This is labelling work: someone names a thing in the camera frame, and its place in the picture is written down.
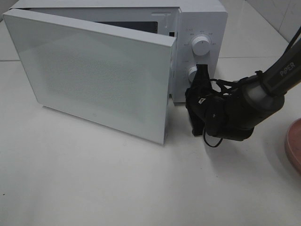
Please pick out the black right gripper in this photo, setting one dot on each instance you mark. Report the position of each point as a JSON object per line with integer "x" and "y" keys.
{"x": 205, "y": 107}

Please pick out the white microwave door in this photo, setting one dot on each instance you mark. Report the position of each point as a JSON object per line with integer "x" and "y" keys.
{"x": 110, "y": 75}

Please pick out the pink round plate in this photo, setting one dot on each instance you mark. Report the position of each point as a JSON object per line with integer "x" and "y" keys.
{"x": 293, "y": 145}

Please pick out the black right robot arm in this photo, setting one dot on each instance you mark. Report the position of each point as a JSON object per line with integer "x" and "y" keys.
{"x": 232, "y": 109}

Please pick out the lower white timer knob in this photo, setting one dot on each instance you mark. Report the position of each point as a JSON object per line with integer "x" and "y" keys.
{"x": 191, "y": 73}

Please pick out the upper white power knob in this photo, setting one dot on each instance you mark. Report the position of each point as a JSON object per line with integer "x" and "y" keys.
{"x": 201, "y": 45}

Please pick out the white microwave oven body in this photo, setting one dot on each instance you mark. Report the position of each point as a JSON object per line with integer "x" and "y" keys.
{"x": 182, "y": 19}

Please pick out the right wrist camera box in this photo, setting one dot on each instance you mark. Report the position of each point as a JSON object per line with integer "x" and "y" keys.
{"x": 230, "y": 133}

